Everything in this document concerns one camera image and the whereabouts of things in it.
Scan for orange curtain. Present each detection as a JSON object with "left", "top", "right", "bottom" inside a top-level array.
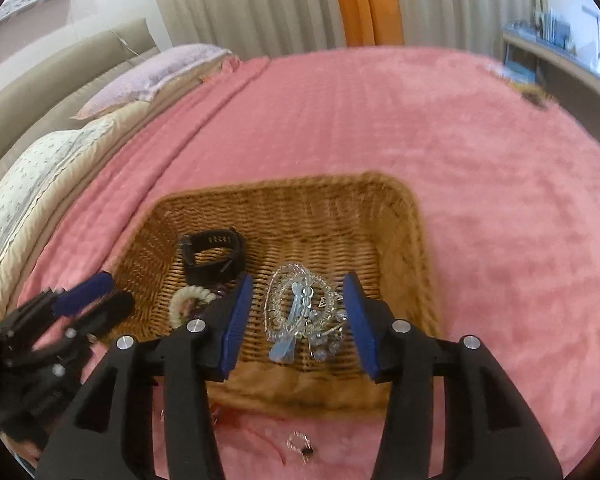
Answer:
[{"left": 330, "top": 0, "right": 398, "bottom": 47}]

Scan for wooden desk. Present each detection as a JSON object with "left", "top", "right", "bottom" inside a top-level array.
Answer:
[{"left": 500, "top": 27, "right": 600, "bottom": 131}]

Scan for beige quilt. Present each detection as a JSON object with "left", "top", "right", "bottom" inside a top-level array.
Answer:
[{"left": 0, "top": 57, "right": 271, "bottom": 321}]

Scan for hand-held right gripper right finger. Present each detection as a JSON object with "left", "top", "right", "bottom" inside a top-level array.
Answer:
[{"left": 342, "top": 271, "right": 563, "bottom": 480}]

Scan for silver crystal bracelet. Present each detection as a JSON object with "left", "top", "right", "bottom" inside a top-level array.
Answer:
[{"left": 264, "top": 263, "right": 353, "bottom": 363}]

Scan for small silver ring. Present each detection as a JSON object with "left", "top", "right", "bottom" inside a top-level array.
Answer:
[{"left": 286, "top": 431, "right": 317, "bottom": 461}]

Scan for books on desk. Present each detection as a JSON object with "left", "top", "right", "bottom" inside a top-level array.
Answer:
[{"left": 532, "top": 7, "right": 571, "bottom": 43}]

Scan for thin red string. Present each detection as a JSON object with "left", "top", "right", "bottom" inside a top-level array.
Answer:
[{"left": 215, "top": 402, "right": 288, "bottom": 463}]

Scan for lilac pillow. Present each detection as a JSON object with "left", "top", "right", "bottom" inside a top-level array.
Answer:
[{"left": 70, "top": 44, "right": 233, "bottom": 120}]

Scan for grey curtain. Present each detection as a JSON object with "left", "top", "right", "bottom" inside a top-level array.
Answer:
[{"left": 145, "top": 0, "right": 548, "bottom": 56}]

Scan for cream spiral hair tie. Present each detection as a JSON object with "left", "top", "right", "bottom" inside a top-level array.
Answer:
[{"left": 169, "top": 285, "right": 218, "bottom": 331}]

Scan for white dotted pillow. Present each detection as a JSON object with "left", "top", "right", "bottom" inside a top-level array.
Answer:
[{"left": 0, "top": 120, "right": 116, "bottom": 281}]

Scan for brown wicker basket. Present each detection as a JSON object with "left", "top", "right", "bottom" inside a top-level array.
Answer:
[{"left": 107, "top": 172, "right": 443, "bottom": 416}]

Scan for clear bead bracelet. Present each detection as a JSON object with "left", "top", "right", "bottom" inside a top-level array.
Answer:
[{"left": 280, "top": 280, "right": 321, "bottom": 341}]

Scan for beige padded headboard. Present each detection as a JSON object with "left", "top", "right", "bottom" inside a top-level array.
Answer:
[{"left": 0, "top": 17, "right": 161, "bottom": 181}]

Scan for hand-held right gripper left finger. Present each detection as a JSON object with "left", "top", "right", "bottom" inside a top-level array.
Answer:
[{"left": 35, "top": 272, "right": 254, "bottom": 480}]

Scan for papers on bed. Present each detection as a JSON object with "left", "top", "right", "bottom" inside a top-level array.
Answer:
[{"left": 497, "top": 57, "right": 551, "bottom": 108}]

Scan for black wristwatch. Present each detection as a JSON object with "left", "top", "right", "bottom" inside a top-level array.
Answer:
[{"left": 177, "top": 227, "right": 246, "bottom": 286}]

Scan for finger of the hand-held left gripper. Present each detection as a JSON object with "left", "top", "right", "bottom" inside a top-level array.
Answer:
[
  {"left": 71, "top": 291, "right": 136, "bottom": 336},
  {"left": 50, "top": 270, "right": 116, "bottom": 318}
]

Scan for white desk lamp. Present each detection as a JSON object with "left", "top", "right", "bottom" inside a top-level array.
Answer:
[{"left": 582, "top": 6, "right": 600, "bottom": 61}]

